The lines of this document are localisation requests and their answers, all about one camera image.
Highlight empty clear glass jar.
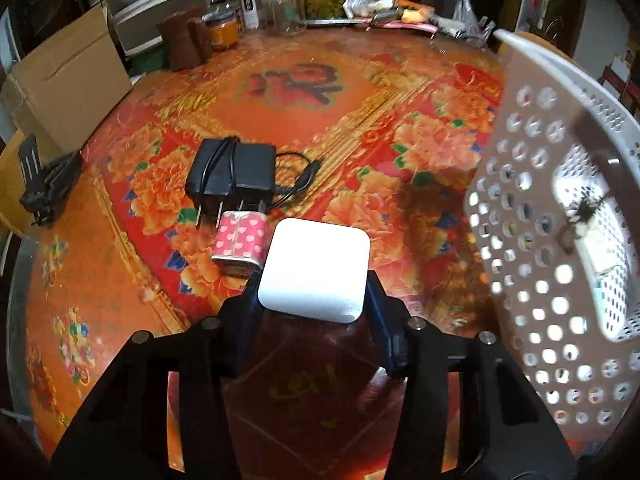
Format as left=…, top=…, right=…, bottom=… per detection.
left=271, top=0, right=306, bottom=36

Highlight white perforated plastic basket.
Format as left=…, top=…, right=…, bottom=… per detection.
left=464, top=30, right=639, bottom=442

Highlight brown ceramic cup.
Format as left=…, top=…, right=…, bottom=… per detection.
left=156, top=6, right=214, bottom=72

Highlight small jar orange contents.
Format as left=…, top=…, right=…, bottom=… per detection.
left=203, top=10, right=240, bottom=50

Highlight pink polka dot charger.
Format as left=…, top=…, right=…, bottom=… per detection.
left=210, top=200, right=272, bottom=278

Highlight black power adapter with cable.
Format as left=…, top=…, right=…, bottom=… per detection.
left=184, top=136, right=322, bottom=226

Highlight white square power adapter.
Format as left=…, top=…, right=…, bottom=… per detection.
left=258, top=218, right=371, bottom=324

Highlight cardboard box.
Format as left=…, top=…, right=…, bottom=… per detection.
left=1, top=6, right=131, bottom=158

